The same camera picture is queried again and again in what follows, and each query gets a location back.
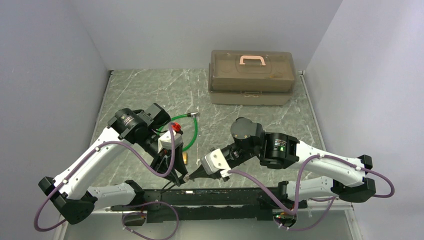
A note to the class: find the brown plastic toolbox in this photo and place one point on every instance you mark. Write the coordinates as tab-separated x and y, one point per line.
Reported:
256	78

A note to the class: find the black cable padlock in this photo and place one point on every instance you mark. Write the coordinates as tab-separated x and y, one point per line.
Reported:
168	186

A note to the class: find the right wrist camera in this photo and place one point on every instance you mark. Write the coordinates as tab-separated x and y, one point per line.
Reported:
215	162

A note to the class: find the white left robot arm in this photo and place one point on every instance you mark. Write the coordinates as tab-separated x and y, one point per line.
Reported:
72	191

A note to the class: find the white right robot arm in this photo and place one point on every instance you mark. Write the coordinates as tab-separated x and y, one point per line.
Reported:
342	177

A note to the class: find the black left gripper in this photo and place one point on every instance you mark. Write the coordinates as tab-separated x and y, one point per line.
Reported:
161	161

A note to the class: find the green cable lock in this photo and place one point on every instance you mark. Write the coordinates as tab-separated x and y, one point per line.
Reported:
194	116

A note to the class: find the brass padlock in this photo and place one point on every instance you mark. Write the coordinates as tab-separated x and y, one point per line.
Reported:
185	158

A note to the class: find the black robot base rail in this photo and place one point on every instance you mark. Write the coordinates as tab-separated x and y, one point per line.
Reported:
203	204

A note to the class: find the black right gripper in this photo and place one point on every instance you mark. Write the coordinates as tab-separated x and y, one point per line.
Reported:
200	172

